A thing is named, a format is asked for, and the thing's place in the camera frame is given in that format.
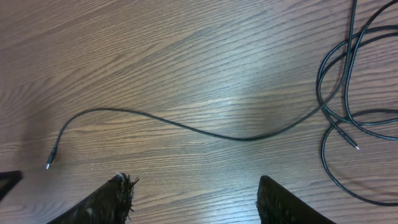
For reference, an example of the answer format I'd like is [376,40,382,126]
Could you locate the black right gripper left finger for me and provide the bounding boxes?
[49,173,139,224]

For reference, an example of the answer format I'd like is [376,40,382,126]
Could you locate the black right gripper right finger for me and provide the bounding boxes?
[256,175,335,224]

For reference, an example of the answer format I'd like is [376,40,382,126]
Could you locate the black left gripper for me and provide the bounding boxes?
[0,170,23,200]

